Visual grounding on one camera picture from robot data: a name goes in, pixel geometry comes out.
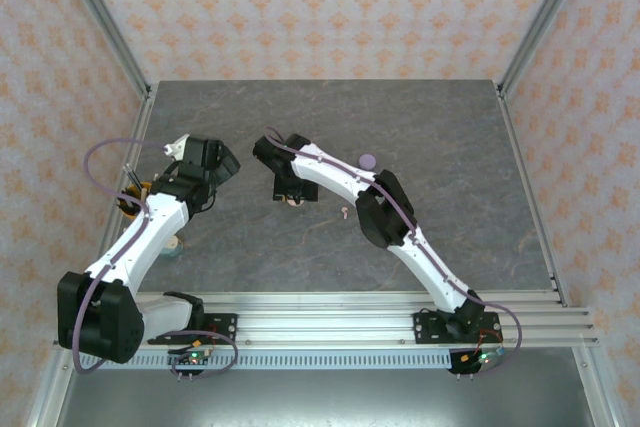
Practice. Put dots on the small round teal container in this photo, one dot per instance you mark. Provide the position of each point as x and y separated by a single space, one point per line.
175 248

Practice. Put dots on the orange pen holder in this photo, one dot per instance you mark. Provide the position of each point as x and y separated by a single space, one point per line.
129 211

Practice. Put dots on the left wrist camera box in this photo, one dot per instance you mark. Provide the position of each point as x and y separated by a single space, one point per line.
175 148

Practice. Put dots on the grey metal sheet panel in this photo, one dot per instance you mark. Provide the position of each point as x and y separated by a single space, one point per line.
320 399

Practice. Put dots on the black pen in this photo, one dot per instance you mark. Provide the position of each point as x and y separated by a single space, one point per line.
131 178
136 182

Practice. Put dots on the small controller circuit board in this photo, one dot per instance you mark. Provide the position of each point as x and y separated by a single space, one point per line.
192 358
482 358

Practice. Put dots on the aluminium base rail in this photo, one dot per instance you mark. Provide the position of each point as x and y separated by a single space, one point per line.
325 327

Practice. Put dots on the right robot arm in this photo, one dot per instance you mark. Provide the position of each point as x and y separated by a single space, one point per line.
330 172

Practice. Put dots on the purple earbud charging case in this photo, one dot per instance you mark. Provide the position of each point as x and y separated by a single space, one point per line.
367 161

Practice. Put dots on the pink earbud charging case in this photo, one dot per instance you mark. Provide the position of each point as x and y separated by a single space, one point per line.
296 203

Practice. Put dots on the aluminium table side rail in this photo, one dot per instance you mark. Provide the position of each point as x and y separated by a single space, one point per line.
135 147
522 167

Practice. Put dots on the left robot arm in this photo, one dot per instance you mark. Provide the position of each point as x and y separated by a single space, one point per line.
145 232

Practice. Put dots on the aluminium frame post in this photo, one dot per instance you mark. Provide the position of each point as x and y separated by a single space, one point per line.
540 22
109 27

